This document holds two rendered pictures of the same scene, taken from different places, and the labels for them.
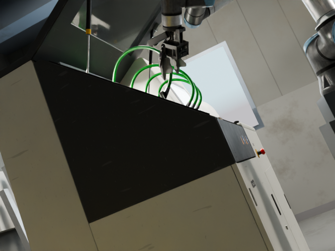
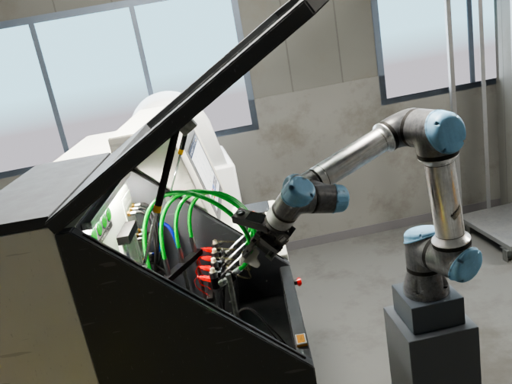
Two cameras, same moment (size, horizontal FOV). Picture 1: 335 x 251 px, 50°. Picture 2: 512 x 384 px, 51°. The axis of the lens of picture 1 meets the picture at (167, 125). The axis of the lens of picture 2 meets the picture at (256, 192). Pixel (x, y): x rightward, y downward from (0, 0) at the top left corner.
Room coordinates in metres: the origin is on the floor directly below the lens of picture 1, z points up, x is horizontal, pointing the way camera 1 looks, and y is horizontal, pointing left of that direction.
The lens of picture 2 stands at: (-0.04, 0.26, 1.86)
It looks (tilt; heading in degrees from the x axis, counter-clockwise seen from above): 17 degrees down; 344
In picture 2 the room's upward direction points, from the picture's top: 10 degrees counter-clockwise
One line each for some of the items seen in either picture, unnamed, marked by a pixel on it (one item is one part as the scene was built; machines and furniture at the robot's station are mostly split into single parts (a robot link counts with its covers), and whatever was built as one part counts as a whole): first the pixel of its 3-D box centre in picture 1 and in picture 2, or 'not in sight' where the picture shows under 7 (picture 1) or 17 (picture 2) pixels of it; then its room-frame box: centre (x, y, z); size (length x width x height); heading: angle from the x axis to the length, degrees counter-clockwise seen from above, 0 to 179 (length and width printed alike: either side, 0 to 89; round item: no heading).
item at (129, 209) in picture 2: not in sight; (139, 234); (1.86, 0.18, 1.20); 0.13 x 0.03 x 0.31; 164
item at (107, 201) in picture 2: (92, 77); (109, 195); (1.63, 0.25, 1.43); 0.54 x 0.03 x 0.02; 164
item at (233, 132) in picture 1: (235, 142); (296, 325); (1.49, -0.23, 0.87); 0.62 x 0.04 x 0.16; 164
